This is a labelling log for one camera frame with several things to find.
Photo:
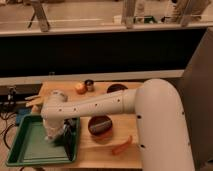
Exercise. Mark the grey cabinet panel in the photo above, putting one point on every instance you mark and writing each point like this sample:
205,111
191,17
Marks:
196,90

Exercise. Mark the orange round fruit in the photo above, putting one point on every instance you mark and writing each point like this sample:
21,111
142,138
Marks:
80,88

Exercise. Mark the wooden easel right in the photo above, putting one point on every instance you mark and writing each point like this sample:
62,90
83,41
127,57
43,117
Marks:
128,13

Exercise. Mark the blue sponge block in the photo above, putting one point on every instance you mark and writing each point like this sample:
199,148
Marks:
20,114

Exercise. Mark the green plastic tray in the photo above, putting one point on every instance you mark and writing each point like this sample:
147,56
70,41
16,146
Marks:
30,148

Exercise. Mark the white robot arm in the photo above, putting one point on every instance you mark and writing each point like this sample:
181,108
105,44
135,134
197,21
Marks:
163,136

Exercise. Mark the orange carrot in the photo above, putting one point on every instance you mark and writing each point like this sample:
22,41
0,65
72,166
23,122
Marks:
122,147

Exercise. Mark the grey cylinder in bowl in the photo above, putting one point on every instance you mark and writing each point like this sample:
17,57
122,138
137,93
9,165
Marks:
99,127

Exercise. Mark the wooden easel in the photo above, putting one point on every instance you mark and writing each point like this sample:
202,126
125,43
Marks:
128,13
40,14

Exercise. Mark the black brush in tray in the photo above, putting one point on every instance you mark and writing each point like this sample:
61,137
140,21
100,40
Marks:
69,128

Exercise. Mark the dark round plate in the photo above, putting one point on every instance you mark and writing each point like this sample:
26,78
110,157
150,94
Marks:
116,87

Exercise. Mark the dark red bowl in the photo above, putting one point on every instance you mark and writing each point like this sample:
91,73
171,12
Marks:
99,119

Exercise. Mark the wooden easel left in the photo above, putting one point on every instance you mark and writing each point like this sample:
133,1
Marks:
40,14

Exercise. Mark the white wrapped gripper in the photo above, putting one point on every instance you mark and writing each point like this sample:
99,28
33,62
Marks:
53,128

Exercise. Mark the small metal can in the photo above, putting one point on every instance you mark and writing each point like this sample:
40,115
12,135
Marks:
89,85

